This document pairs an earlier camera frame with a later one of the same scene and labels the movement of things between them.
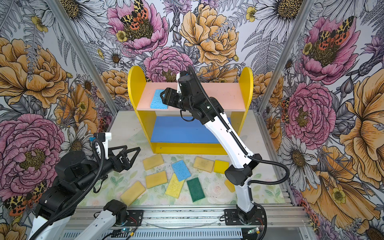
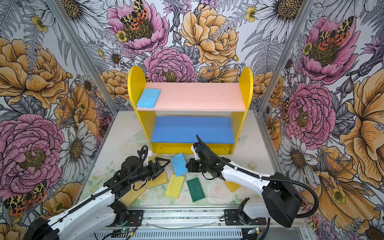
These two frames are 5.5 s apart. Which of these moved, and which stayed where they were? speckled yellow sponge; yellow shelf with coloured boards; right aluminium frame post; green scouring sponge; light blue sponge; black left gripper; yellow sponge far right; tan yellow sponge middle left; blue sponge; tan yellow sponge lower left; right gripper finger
Moved: right gripper finger; blue sponge; black left gripper; light blue sponge
Stayed: yellow shelf with coloured boards; tan yellow sponge middle left; yellow sponge far right; speckled yellow sponge; green scouring sponge; tan yellow sponge lower left; right aluminium frame post
